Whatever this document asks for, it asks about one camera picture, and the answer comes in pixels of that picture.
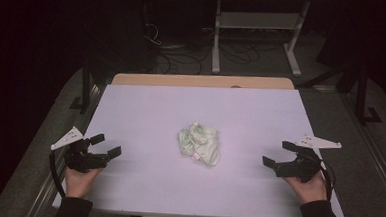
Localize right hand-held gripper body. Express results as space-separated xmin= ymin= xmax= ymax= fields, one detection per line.
xmin=272 ymin=132 xmax=343 ymax=186

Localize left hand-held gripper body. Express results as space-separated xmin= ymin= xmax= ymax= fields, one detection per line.
xmin=48 ymin=124 xmax=112 ymax=175

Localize pale green baby shirt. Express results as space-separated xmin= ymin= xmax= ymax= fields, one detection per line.
xmin=176 ymin=121 xmax=223 ymax=168

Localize person's left hand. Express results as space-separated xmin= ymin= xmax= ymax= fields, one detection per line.
xmin=63 ymin=166 xmax=104 ymax=201

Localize person's right hand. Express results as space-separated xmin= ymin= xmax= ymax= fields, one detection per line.
xmin=281 ymin=169 xmax=330 ymax=206

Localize black metal stand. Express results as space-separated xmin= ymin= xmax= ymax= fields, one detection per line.
xmin=69 ymin=55 xmax=96 ymax=115
xmin=352 ymin=61 xmax=386 ymax=127

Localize wooden table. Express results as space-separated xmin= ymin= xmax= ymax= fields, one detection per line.
xmin=110 ymin=68 xmax=296 ymax=95

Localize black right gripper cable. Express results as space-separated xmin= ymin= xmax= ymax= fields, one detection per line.
xmin=315 ymin=157 xmax=339 ymax=202

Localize cables on floor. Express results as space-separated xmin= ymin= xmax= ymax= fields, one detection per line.
xmin=142 ymin=22 xmax=263 ymax=80

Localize white metal table frame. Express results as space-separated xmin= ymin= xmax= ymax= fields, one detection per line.
xmin=210 ymin=0 xmax=312 ymax=80

